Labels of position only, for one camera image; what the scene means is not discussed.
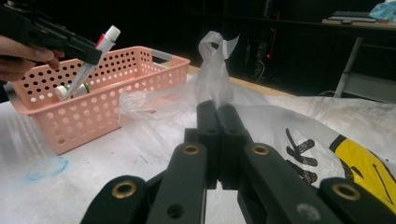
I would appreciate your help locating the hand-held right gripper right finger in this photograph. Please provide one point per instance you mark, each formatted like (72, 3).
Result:
(233, 133)

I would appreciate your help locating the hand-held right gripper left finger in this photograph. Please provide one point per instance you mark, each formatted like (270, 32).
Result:
(208, 124)

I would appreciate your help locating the silver and red ointment tube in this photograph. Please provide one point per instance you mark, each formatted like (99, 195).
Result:
(107, 40)

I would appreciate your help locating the small white jar green label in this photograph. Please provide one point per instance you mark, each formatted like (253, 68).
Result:
(62, 90)

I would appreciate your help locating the clear plastic bag yellow face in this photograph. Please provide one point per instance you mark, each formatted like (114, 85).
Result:
(214, 77)

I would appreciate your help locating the pink perforated plastic basket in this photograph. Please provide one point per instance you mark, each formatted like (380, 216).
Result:
(93, 118)

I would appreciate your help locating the white table cover sheet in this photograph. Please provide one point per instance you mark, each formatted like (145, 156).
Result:
(93, 174)

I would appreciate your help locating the dark keyboard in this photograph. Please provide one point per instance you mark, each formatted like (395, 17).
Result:
(351, 15)

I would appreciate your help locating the light blue bag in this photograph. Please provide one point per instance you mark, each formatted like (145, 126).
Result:
(384, 11)

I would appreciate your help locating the metal frame desk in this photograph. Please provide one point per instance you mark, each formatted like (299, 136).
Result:
(348, 62)

